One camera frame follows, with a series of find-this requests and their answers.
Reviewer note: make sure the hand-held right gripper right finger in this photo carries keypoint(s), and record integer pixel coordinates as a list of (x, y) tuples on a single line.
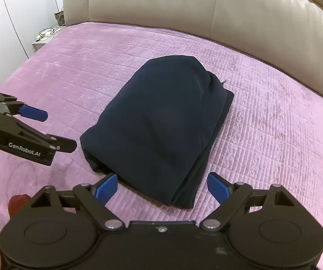
[(217, 187)]

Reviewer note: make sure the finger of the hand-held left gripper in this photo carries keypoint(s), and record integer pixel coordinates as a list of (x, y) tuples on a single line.
[(64, 144), (33, 113)]

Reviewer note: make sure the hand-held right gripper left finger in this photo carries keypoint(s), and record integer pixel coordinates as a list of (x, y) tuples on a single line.
[(108, 187)]

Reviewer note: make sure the navy garment with white stripes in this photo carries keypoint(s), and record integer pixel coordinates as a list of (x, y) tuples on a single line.
[(155, 123)]

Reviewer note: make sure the grey nightstand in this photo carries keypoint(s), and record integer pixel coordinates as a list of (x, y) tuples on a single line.
[(39, 45)]

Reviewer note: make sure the pink quilted blanket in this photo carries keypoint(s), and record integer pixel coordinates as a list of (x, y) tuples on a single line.
[(276, 132)]

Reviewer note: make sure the small brown basket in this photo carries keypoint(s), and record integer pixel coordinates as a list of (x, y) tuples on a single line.
[(59, 18)]

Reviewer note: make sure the white wardrobe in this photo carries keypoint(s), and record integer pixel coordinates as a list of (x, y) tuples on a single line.
[(15, 8)]

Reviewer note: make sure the beige leather headboard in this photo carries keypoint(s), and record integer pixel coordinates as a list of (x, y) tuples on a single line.
[(178, 5)]

